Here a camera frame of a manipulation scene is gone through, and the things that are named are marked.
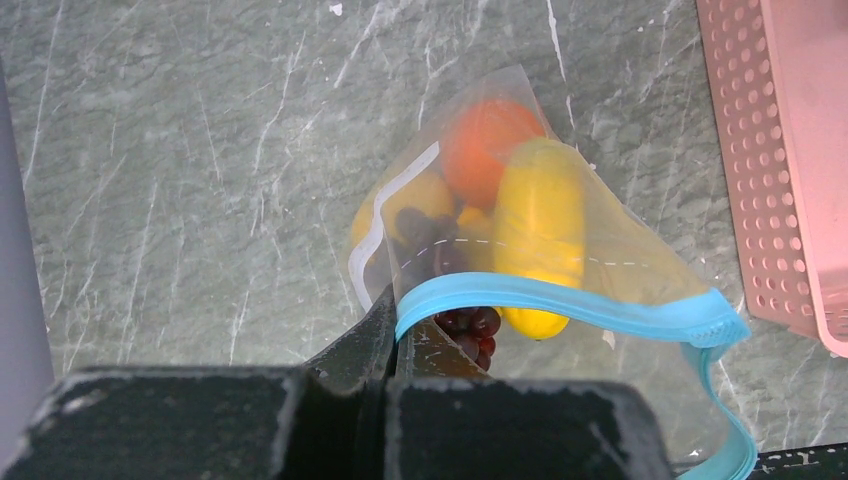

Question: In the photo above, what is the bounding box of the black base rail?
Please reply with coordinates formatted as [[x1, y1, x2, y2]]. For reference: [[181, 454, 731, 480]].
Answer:
[[669, 442, 848, 480]]

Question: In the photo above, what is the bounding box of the orange fruit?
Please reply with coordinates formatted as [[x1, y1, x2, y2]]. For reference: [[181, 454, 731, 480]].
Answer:
[[440, 98, 546, 210]]

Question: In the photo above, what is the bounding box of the yellow mango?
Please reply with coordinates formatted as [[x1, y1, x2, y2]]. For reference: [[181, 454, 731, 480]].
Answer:
[[492, 136, 587, 343]]

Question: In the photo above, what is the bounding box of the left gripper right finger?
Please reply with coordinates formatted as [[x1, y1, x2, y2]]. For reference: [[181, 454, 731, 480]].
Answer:
[[384, 321, 673, 479]]

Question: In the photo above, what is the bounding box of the yellow lemon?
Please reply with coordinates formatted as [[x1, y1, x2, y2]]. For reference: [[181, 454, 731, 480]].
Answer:
[[350, 170, 457, 246]]

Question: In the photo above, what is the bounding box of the pink perforated plastic basket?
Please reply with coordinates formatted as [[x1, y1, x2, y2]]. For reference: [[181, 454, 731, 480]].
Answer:
[[697, 0, 847, 357]]

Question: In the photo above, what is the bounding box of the clear zip bag blue zipper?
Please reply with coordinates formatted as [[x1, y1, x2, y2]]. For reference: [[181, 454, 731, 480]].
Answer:
[[347, 65, 757, 479]]

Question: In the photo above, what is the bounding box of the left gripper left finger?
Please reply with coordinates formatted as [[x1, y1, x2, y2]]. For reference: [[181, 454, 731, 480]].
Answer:
[[1, 289, 397, 479]]

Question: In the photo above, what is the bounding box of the dark red grape bunch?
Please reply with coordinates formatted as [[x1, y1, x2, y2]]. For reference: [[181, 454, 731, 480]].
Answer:
[[390, 207, 502, 374]]

